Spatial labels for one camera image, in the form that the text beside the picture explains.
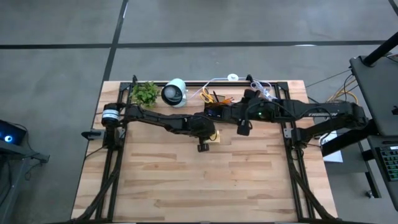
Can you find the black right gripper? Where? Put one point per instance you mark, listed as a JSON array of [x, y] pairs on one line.
[[236, 112]]

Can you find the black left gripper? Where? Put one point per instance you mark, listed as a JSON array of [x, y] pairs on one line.
[[202, 126]]

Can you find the orange pencil with eraser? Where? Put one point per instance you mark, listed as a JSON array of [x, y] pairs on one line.
[[224, 103], [229, 99]]

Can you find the yellow sticky note pad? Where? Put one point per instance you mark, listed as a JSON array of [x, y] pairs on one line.
[[217, 137]]

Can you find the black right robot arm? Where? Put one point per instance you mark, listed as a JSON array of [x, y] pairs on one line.
[[326, 110]]

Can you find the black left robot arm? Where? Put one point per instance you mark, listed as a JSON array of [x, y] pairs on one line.
[[161, 119]]

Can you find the black mesh desk organizer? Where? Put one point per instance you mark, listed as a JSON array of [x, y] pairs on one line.
[[206, 107]]

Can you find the white spotlight lamp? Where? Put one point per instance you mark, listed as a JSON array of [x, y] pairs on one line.
[[183, 93]]

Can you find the green plant in white pot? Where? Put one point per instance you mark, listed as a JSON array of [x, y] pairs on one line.
[[144, 95]]

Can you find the white paper sheet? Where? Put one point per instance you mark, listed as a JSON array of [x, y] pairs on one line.
[[334, 157]]

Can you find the dark grey side desk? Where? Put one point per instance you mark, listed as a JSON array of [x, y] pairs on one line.
[[379, 93]]

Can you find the black slanted pole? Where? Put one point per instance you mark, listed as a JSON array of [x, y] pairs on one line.
[[379, 49]]

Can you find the backlit keyboard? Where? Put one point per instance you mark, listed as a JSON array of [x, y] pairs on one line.
[[388, 163]]

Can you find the grey metal stand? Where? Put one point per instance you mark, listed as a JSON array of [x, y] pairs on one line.
[[18, 149]]

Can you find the black box with blue light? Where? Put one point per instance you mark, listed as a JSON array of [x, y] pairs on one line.
[[15, 132]]

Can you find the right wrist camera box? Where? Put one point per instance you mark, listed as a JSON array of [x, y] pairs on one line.
[[244, 129]]

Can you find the silver mounting bracket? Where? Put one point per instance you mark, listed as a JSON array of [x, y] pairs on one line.
[[288, 133]]

